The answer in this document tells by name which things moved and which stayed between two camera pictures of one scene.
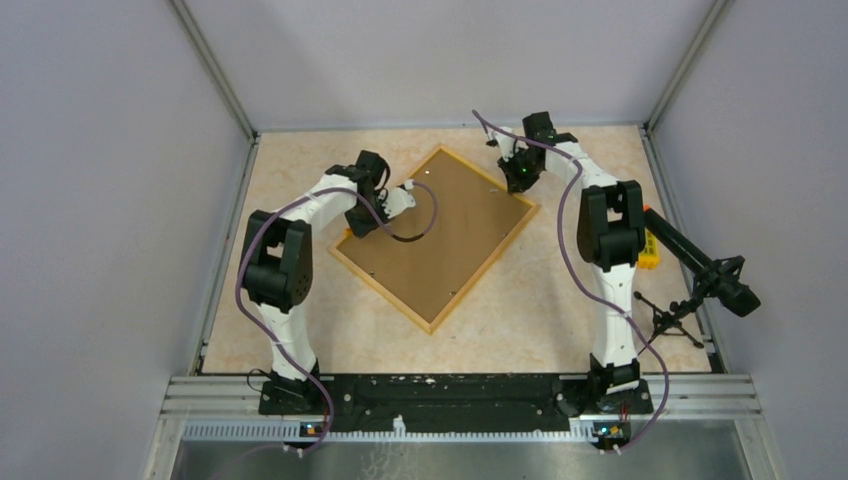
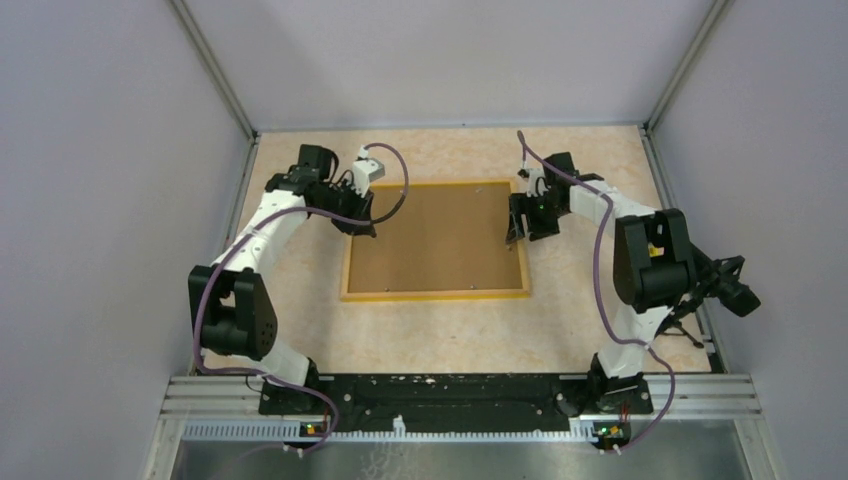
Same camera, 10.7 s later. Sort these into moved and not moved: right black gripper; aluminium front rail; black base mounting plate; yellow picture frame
Moved: yellow picture frame; right black gripper
Not moved: black base mounting plate; aluminium front rail
